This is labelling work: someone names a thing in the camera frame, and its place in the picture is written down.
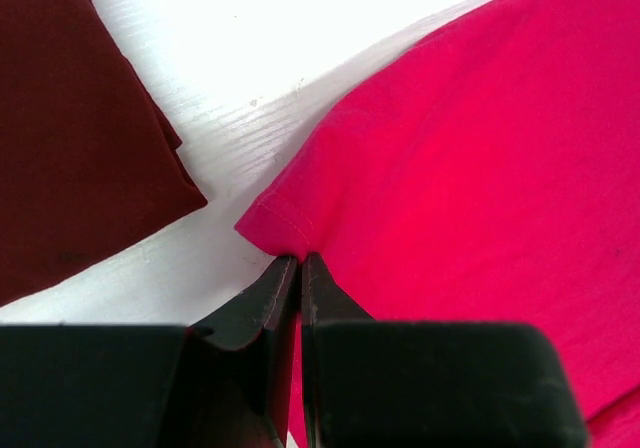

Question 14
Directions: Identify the crimson red t-shirt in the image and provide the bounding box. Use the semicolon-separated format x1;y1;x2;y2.
236;0;639;447

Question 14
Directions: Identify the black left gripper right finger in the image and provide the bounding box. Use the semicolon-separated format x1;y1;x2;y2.
301;253;589;447

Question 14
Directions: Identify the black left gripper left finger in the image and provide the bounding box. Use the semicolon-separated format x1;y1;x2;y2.
1;256;298;447

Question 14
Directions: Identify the dark maroon folded t-shirt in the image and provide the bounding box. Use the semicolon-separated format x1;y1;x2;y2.
1;0;207;304

